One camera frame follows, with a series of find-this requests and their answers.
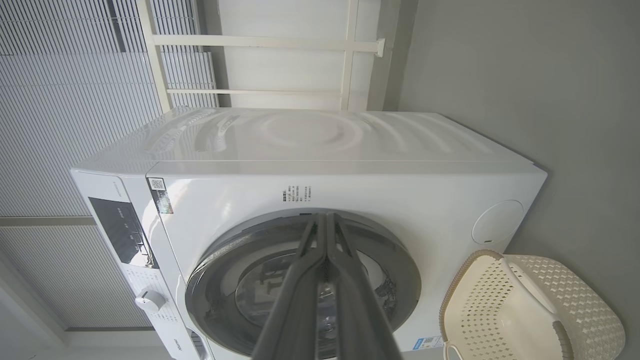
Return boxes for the white metal frame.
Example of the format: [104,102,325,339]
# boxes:
[137,0,386,114]

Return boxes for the round white filter cover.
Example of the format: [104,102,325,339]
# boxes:
[471,199,525,246]

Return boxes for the blue energy label sticker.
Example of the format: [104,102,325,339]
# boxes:
[412,335,445,351]

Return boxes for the white window blinds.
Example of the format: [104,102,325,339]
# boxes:
[0,0,220,329]

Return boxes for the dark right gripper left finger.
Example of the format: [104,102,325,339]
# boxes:
[249,212,329,360]

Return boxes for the QR code sticker strip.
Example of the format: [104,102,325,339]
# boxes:
[147,176,175,215]

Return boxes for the small printed text sticker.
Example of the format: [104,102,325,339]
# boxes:
[282,184,314,204]

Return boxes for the black washing machine display panel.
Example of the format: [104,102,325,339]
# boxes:
[88,196,159,270]

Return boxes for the cream perforated laundry basket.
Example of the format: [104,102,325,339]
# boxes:
[438,249,626,360]

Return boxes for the white washing machine dial knob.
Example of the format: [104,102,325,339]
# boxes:
[133,288,167,315]

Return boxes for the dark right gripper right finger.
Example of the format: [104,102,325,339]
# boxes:
[325,212,404,360]

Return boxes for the white front-load washing machine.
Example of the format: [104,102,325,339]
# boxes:
[69,106,549,360]

